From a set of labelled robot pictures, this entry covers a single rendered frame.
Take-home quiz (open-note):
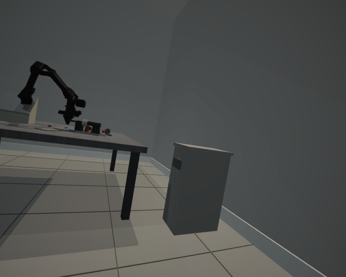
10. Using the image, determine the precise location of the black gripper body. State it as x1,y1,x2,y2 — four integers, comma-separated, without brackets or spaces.
58,105,79,117

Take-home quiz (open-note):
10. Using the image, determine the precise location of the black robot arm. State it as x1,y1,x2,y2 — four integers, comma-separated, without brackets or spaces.
17,61,86,116

